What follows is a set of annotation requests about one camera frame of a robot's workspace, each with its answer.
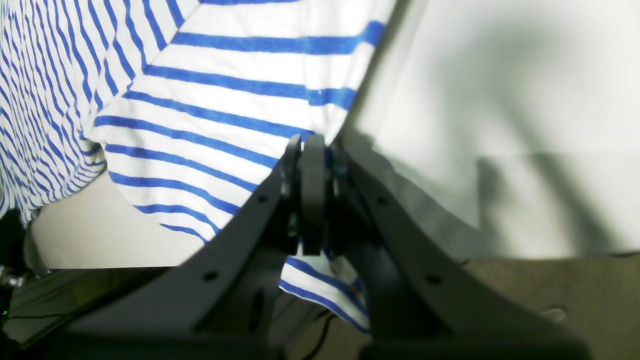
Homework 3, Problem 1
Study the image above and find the blue white striped T-shirt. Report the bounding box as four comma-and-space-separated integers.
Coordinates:
0, 0, 398, 335

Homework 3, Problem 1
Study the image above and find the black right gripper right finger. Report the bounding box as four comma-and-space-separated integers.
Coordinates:
302, 134, 591, 360

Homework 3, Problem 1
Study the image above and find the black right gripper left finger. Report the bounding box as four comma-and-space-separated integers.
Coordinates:
30, 135, 302, 360

